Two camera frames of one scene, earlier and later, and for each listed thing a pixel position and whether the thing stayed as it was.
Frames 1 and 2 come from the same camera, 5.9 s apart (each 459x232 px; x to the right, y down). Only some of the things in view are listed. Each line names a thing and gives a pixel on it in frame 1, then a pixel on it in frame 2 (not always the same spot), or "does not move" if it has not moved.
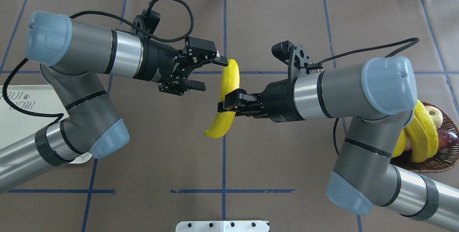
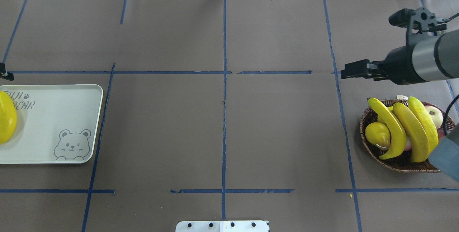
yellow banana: (230, 81) → (8, 118)
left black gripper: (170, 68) → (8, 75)
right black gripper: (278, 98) → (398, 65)
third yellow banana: (419, 141) does not move
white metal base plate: (223, 226) does not move
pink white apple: (436, 115) does not move
